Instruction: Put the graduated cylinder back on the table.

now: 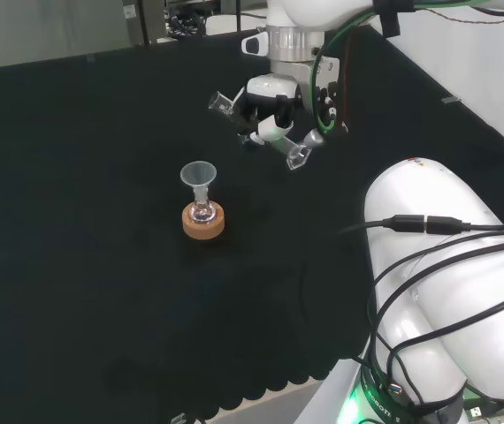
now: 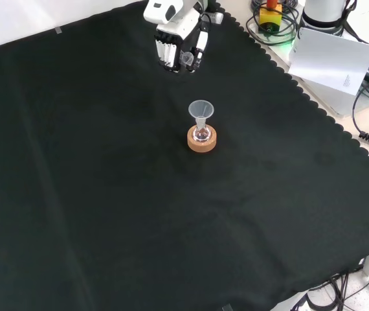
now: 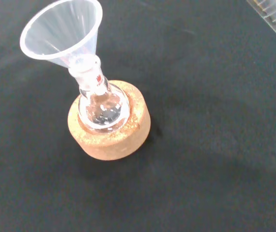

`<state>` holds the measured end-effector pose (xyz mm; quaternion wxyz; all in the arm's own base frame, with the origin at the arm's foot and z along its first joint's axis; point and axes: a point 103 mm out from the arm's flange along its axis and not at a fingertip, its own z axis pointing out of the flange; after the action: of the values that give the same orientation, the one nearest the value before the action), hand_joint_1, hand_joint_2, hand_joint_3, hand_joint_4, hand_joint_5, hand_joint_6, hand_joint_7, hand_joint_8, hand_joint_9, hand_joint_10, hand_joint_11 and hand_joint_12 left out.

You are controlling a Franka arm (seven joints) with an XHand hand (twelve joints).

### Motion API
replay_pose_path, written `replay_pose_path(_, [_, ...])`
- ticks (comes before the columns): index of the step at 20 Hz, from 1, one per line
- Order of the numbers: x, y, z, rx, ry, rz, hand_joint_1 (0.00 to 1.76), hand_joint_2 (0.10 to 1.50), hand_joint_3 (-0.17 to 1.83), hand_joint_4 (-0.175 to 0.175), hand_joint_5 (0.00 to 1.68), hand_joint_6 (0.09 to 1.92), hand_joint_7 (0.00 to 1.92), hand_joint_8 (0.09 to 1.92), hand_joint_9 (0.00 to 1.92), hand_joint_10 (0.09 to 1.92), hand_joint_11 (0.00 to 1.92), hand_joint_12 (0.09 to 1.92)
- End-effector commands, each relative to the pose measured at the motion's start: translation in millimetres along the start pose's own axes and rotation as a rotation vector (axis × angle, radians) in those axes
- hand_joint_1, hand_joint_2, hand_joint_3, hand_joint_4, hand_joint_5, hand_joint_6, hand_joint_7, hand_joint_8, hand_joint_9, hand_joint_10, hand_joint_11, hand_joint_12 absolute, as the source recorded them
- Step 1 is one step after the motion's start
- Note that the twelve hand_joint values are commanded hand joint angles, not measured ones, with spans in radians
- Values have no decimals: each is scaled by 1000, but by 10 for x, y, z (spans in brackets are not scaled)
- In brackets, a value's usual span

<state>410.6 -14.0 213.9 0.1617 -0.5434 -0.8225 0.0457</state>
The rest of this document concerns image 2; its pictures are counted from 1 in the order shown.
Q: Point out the black table cloth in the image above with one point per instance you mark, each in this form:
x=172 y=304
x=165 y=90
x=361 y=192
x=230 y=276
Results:
x=107 y=194

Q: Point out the grey tape piece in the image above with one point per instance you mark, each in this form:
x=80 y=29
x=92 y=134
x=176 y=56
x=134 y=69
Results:
x=59 y=30

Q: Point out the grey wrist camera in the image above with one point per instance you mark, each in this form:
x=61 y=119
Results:
x=216 y=17

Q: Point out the yellow stop button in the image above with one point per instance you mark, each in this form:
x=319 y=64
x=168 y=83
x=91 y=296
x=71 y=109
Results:
x=270 y=19

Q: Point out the clear tape piece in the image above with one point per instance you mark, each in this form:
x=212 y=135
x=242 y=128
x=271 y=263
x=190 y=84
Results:
x=227 y=307

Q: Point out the pale board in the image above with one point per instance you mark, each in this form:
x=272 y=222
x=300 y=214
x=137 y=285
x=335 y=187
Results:
x=330 y=60

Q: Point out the white box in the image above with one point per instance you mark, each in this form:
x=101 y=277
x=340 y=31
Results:
x=333 y=100

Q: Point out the clear round-bottom flask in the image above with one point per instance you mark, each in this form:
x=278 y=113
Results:
x=201 y=134

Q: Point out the clear plastic funnel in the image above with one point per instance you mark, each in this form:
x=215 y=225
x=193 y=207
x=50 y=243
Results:
x=201 y=109

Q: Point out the clear graduated cylinder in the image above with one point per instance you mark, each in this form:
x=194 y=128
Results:
x=187 y=58

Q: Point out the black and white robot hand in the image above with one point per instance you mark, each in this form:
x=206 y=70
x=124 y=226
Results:
x=178 y=29

